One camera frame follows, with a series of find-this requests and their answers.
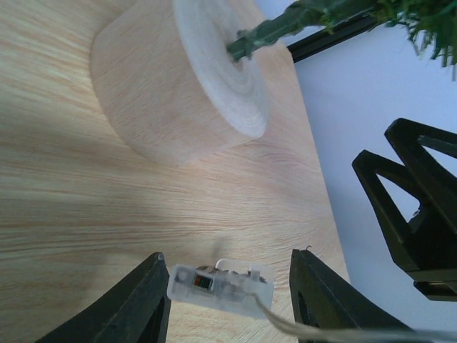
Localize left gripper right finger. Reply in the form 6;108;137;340
289;249;413;342

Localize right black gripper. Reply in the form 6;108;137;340
352;119;456;302

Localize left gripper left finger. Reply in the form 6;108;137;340
37;252;171;342

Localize clear wire string lights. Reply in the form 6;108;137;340
166;264;456;342

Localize small green christmas tree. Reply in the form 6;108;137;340
90;1;456;166

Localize black aluminium frame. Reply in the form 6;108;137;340
287;14;377;63

